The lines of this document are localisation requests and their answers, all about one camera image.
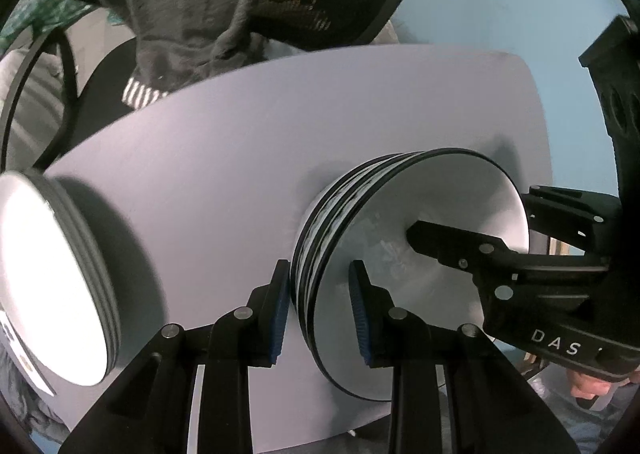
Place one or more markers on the grey quilted blanket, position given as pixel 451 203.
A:
pixel 30 419

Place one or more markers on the dark grey hoodie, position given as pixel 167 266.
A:
pixel 175 8

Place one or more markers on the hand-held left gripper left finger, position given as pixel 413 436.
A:
pixel 277 316

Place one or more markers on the grey fabric garment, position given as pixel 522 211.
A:
pixel 575 429

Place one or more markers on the stack of white plates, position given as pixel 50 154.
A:
pixel 450 194

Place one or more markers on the large white plate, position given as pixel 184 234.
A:
pixel 114 319

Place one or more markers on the white bowl dark rim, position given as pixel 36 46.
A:
pixel 336 234
pixel 326 224

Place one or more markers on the light grey pillow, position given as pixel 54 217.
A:
pixel 30 103

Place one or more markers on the white ribbed bowl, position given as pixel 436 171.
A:
pixel 316 219

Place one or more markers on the person's right hand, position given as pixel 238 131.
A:
pixel 592 384

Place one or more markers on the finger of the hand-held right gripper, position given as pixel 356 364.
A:
pixel 575 214
pixel 450 246

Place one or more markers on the white plate dark rim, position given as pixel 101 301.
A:
pixel 45 284
pixel 106 304

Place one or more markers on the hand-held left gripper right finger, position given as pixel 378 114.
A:
pixel 360 316

